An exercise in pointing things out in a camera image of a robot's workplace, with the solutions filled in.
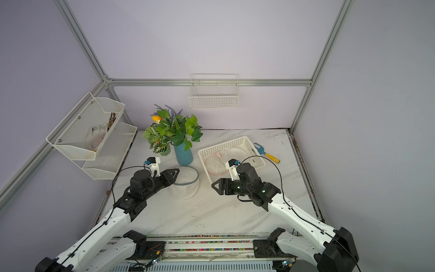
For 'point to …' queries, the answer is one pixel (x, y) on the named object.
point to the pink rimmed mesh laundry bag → (216, 164)
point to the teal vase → (183, 157)
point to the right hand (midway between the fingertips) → (219, 187)
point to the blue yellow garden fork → (261, 151)
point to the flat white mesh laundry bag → (235, 153)
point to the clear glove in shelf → (96, 135)
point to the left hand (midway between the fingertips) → (177, 172)
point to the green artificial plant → (170, 128)
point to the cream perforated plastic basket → (255, 159)
